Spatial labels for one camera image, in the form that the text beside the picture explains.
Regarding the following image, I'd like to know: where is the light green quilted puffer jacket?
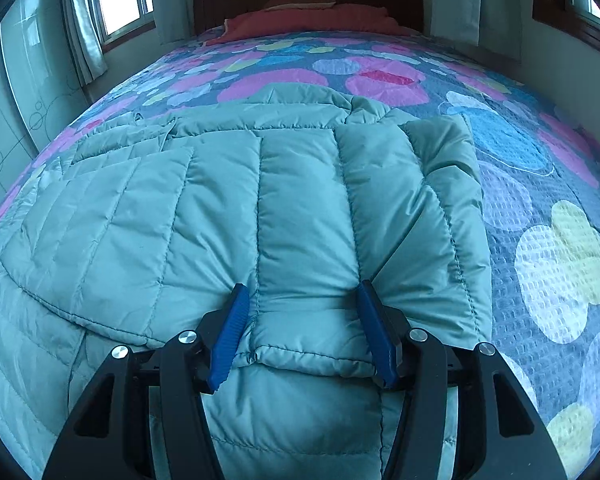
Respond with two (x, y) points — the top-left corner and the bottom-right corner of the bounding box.
(0, 84), (491, 479)

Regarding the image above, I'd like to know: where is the glass door wardrobe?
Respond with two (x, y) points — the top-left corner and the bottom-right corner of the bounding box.
(0, 0), (87, 206)

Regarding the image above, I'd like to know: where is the colourful circle pattern bedspread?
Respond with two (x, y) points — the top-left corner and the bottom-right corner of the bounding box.
(0, 32), (600, 477)

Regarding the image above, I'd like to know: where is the red pillow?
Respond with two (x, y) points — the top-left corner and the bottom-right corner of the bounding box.
(206, 3), (416, 46)

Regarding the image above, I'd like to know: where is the pale right curtain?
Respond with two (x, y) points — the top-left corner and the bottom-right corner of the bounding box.
(430, 0), (521, 60)

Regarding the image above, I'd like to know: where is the small brown embroidered cushion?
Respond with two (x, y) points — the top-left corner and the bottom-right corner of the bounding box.
(263, 0), (336, 11)

